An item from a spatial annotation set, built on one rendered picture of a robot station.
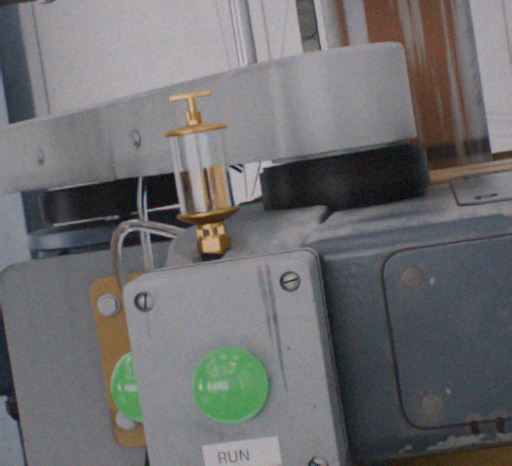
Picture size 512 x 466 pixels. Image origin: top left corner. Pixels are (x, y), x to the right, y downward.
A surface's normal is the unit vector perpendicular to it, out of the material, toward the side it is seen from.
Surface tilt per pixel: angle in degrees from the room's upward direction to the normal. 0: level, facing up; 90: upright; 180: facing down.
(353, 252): 79
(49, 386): 90
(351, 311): 90
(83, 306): 90
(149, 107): 90
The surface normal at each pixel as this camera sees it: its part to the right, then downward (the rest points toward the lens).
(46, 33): -0.12, 0.07
